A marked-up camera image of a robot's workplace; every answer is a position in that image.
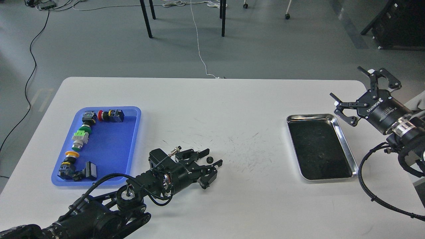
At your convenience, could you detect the black floor cable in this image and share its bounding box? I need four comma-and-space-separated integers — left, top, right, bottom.
0, 0, 80, 153

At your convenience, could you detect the black table leg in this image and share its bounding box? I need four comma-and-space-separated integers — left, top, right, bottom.
139, 0, 156, 39
219, 0, 227, 37

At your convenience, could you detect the grey cloth at edge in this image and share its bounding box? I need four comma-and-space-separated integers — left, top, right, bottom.
404, 91, 425, 118

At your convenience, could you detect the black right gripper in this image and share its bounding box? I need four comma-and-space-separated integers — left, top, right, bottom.
329, 66, 413, 135

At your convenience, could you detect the green push button black base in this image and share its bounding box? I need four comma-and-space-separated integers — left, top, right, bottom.
78, 111, 97, 134

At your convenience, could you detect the red emergency push button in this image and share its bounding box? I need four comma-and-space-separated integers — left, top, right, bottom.
97, 109, 125, 123

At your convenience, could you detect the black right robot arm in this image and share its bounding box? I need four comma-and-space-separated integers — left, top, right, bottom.
330, 66, 425, 221

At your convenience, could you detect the black cabinet on wheels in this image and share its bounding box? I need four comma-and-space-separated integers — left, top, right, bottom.
360, 0, 425, 50

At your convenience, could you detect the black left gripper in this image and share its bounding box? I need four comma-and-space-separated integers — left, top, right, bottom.
163, 148, 223, 194

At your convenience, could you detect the yellow push button switch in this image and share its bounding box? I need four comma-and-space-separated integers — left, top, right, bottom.
58, 151, 80, 180

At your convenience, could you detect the white floor cable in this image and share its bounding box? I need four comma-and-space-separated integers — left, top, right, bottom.
72, 0, 228, 79

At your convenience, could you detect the black table leg right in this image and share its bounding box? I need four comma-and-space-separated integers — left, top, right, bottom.
219, 0, 227, 37

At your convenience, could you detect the black table leg left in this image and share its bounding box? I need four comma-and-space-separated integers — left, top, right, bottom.
139, 0, 156, 39

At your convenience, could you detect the silver metal tray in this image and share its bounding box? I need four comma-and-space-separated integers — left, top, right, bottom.
286, 114, 358, 183

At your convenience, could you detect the green white silver switch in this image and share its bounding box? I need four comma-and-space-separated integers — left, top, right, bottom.
71, 130, 89, 152

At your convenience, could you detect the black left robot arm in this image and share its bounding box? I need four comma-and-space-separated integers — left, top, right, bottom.
1, 147, 223, 239

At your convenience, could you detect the black square switch module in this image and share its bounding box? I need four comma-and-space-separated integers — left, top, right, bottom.
71, 161, 97, 181

